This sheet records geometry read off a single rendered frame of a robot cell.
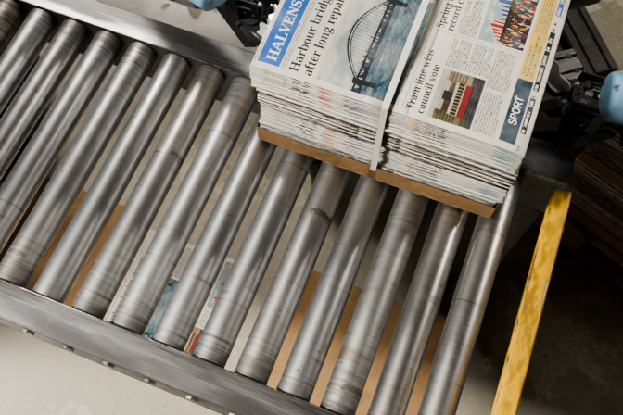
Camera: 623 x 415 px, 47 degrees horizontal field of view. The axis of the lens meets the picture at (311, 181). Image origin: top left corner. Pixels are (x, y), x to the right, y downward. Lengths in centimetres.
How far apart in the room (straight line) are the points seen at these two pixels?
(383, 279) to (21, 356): 115
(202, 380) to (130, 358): 11
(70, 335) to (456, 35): 68
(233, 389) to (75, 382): 94
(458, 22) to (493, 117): 15
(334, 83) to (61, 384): 123
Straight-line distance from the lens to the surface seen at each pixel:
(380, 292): 105
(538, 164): 118
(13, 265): 115
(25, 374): 196
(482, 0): 102
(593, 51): 207
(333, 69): 93
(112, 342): 107
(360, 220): 109
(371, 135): 100
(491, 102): 94
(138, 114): 120
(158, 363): 105
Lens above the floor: 181
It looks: 66 degrees down
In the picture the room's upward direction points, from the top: 1 degrees clockwise
